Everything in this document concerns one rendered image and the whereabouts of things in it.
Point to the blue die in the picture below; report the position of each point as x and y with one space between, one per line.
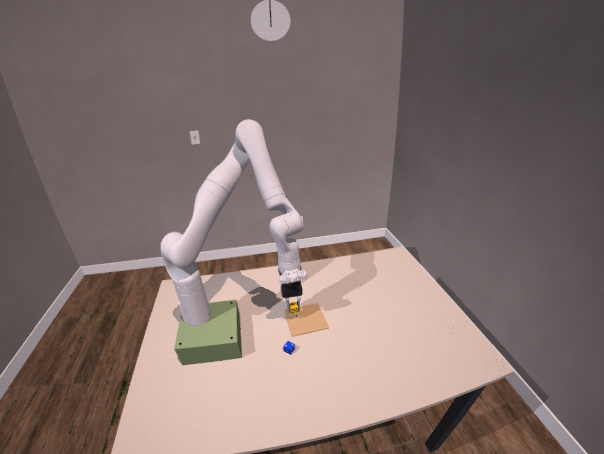
289 347

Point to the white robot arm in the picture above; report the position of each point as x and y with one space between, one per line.
183 249

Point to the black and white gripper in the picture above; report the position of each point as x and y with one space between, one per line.
290 279

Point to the tan square mat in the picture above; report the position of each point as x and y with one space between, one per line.
309 319

